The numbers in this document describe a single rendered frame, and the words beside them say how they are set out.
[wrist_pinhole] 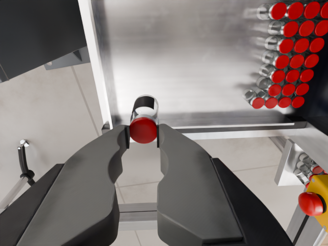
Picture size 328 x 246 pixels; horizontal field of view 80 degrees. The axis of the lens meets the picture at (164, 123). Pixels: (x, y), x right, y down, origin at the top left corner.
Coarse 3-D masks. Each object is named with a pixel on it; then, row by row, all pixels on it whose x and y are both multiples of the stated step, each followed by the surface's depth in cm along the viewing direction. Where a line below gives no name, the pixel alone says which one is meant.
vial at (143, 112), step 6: (150, 96) 17; (156, 102) 17; (138, 108) 15; (144, 108) 14; (150, 108) 15; (156, 108) 15; (132, 114) 14; (138, 114) 14; (144, 114) 14; (150, 114) 14; (156, 114) 15; (132, 120) 14; (156, 120) 14
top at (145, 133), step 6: (138, 120) 13; (144, 120) 13; (150, 120) 13; (132, 126) 13; (138, 126) 13; (144, 126) 13; (150, 126) 13; (156, 126) 13; (132, 132) 14; (138, 132) 14; (144, 132) 14; (150, 132) 14; (156, 132) 14; (132, 138) 14; (138, 138) 14; (144, 138) 14; (150, 138) 14
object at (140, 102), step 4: (144, 96) 16; (148, 96) 16; (136, 100) 16; (140, 100) 16; (144, 100) 16; (148, 100) 16; (152, 100) 16; (136, 104) 15; (140, 104) 15; (144, 104) 15; (148, 104) 15; (152, 104) 15; (136, 108) 15; (152, 108) 15; (132, 112) 15
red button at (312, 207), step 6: (306, 192) 36; (312, 192) 35; (300, 198) 36; (306, 198) 35; (312, 198) 34; (318, 198) 34; (300, 204) 36; (306, 204) 35; (312, 204) 34; (318, 204) 34; (306, 210) 35; (312, 210) 34; (318, 210) 33
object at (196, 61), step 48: (96, 0) 29; (144, 0) 30; (192, 0) 30; (240, 0) 30; (96, 48) 29; (144, 48) 33; (192, 48) 33; (240, 48) 33; (192, 96) 37; (240, 96) 37
